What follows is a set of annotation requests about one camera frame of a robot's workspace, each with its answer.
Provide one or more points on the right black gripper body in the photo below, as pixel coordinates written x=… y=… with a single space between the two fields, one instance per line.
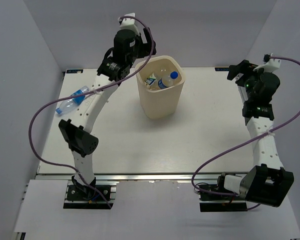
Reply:
x=250 y=82

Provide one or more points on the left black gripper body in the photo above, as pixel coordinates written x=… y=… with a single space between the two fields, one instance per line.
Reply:
x=137 y=50

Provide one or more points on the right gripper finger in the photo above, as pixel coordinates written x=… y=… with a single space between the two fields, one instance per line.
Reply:
x=244 y=67
x=241 y=79

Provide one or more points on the clear bottle green white label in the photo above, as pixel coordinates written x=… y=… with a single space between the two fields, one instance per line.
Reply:
x=152 y=80

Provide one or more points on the small bottle blue label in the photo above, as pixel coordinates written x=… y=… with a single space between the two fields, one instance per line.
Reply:
x=168 y=80

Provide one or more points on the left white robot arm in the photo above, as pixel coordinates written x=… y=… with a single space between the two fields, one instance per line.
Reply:
x=76 y=131

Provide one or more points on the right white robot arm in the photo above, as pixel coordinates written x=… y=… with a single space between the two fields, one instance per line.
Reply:
x=268 y=182

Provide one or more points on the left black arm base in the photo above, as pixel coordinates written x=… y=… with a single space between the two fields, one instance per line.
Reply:
x=76 y=199

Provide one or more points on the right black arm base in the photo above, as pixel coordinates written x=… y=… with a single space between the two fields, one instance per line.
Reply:
x=215 y=203

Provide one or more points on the cream plastic bin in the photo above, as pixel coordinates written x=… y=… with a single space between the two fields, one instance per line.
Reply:
x=159 y=103

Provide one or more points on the black XDOF logo sticker right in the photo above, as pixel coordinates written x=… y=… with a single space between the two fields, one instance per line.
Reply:
x=221 y=69

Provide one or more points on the black logo sticker left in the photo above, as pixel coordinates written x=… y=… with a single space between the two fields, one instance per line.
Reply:
x=74 y=71

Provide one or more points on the clear bottle blue label left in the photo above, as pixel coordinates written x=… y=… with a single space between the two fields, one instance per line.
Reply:
x=71 y=104

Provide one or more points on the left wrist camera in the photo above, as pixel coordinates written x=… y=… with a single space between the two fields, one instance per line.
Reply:
x=129 y=24

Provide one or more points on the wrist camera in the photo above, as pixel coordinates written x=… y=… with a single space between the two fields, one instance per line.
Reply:
x=269 y=64
x=129 y=24

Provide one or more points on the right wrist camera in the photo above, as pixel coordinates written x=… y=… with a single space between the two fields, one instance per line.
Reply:
x=269 y=64

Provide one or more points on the aluminium front rail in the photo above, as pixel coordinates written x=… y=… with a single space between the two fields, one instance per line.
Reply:
x=121 y=176

